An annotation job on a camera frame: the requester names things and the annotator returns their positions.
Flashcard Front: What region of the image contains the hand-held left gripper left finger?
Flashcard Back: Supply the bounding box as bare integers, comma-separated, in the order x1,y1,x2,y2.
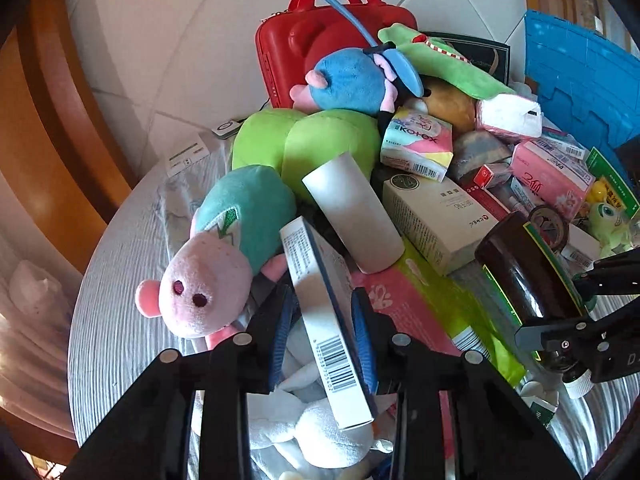
62,285,296,480

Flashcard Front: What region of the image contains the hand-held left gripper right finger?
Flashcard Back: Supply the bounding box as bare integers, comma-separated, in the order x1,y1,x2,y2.
350,287,581,480

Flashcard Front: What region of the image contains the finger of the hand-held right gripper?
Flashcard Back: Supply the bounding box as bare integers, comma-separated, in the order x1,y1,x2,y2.
572,247,640,302
515,317,608,368

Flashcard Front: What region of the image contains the white blue cardboard box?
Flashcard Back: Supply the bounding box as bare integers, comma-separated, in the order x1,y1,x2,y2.
279,216,378,431

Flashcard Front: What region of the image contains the brown glass bottle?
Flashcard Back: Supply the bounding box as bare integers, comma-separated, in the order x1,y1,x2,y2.
474,211,596,401

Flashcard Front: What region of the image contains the blue plastic crate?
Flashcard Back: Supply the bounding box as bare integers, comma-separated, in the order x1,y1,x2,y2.
522,10,640,161

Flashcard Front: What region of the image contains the round wooden desktop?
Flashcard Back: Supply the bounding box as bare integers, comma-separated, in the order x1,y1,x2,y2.
0,400,83,468

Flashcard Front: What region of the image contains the light green plush toy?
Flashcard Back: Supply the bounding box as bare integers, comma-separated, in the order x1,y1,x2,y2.
582,182,633,261

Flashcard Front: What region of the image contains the dark tape roll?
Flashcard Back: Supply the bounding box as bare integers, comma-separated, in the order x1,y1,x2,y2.
527,205,571,253

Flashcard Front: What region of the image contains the white green small box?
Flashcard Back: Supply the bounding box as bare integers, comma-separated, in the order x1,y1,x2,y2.
520,380,561,428

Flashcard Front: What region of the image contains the pink green flat packet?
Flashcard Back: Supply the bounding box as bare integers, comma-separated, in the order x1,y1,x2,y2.
350,237,528,386

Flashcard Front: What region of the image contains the teal pink plush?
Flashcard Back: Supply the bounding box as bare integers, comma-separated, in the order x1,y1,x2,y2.
135,165,298,353

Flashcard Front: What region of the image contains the green cardboard box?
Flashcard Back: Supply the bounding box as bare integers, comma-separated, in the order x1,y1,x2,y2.
585,146,640,221

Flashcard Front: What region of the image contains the white plush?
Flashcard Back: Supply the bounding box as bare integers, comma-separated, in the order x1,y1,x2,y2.
245,320,396,480

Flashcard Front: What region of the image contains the pink tissue packet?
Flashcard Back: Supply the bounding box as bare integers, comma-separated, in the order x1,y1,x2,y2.
510,139,596,221

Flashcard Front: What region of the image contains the white paper cylinder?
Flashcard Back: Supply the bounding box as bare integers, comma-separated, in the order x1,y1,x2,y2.
301,154,405,275

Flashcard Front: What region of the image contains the white box dark logo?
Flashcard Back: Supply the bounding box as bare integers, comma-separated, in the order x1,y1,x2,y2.
382,172,511,277

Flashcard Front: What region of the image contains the white barcode box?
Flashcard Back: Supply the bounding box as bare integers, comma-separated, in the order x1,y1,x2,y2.
537,127,591,161

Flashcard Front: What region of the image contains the small red box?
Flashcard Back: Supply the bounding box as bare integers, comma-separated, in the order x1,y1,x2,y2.
470,164,511,190

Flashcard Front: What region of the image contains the white striped tablecloth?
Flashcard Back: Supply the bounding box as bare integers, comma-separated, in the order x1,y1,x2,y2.
67,135,640,480

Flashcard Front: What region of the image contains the grey plush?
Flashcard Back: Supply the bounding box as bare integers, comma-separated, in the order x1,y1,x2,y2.
452,131,513,181

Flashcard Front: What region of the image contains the lime green plush cushion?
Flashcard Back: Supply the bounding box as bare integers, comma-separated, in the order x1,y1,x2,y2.
231,109,383,201

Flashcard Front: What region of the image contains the white pink tissue pack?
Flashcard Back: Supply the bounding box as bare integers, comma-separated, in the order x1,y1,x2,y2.
475,95,544,138

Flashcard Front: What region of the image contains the white paper card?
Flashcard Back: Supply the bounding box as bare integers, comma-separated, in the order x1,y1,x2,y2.
165,132,211,178

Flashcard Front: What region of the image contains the colourful tissue packet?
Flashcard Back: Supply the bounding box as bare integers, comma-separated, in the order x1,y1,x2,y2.
380,107,455,183

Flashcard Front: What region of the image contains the small white device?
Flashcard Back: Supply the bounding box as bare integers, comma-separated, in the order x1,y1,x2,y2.
211,118,243,138

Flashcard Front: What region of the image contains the brown plush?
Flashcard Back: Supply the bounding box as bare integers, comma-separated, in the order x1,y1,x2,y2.
420,75,477,136

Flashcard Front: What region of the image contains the dark gift box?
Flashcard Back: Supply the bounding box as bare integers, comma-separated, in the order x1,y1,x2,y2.
425,31,512,86

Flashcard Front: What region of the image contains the blue mouse plush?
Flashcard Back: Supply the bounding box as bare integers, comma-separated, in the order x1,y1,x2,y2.
290,0,426,116

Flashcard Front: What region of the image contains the beige curtain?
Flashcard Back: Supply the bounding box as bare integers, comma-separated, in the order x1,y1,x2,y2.
0,310,73,431

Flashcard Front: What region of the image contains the green crocodile plush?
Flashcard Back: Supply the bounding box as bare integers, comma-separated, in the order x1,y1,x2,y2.
377,23,516,101

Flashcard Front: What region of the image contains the red hard case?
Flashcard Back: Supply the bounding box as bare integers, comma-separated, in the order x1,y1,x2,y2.
255,0,418,110

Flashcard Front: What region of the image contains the wooden wall frame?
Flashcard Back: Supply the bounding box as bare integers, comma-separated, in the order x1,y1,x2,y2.
0,0,138,281

